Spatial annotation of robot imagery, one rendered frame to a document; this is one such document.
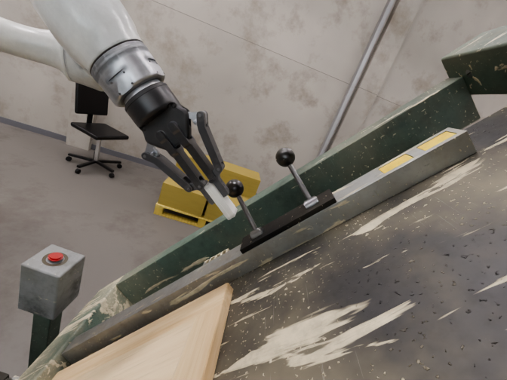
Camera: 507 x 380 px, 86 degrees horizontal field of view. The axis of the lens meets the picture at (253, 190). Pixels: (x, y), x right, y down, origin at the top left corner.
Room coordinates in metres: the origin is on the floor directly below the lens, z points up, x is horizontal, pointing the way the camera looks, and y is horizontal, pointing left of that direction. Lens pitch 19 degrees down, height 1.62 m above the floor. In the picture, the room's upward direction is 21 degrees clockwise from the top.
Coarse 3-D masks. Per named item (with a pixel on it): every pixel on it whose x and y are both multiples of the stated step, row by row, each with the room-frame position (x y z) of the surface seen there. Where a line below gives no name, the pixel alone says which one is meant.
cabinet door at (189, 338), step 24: (192, 312) 0.38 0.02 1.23; (216, 312) 0.35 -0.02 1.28; (144, 336) 0.38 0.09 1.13; (168, 336) 0.35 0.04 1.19; (192, 336) 0.32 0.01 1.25; (216, 336) 0.30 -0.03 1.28; (96, 360) 0.38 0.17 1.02; (120, 360) 0.35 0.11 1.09; (144, 360) 0.32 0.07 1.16; (168, 360) 0.29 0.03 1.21; (192, 360) 0.27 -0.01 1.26; (216, 360) 0.27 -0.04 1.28
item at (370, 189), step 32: (448, 128) 0.50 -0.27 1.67; (416, 160) 0.46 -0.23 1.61; (448, 160) 0.46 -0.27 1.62; (352, 192) 0.46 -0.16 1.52; (384, 192) 0.46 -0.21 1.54; (320, 224) 0.45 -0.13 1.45; (224, 256) 0.48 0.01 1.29; (256, 256) 0.45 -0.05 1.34; (192, 288) 0.45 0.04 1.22; (128, 320) 0.44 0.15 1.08; (64, 352) 0.44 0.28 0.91
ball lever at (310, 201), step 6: (282, 150) 0.52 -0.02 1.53; (288, 150) 0.52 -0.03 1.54; (276, 156) 0.52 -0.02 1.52; (282, 156) 0.51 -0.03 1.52; (288, 156) 0.51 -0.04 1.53; (294, 156) 0.52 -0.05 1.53; (282, 162) 0.51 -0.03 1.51; (288, 162) 0.51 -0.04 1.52; (294, 168) 0.51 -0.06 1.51; (294, 174) 0.50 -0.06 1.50; (300, 180) 0.50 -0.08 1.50; (300, 186) 0.49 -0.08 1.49; (306, 192) 0.48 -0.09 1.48; (306, 198) 0.48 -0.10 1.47; (312, 198) 0.47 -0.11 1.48; (306, 204) 0.47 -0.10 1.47; (312, 204) 0.47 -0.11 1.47
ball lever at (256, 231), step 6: (234, 180) 0.52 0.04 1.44; (228, 186) 0.51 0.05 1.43; (234, 186) 0.50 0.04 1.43; (240, 186) 0.51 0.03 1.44; (234, 192) 0.50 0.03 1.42; (240, 192) 0.51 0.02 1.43; (240, 198) 0.51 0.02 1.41; (240, 204) 0.50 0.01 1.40; (246, 210) 0.49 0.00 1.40; (246, 216) 0.49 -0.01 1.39; (252, 222) 0.48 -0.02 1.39; (252, 228) 0.48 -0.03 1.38; (258, 228) 0.47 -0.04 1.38; (252, 234) 0.47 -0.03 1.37; (258, 234) 0.46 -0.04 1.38
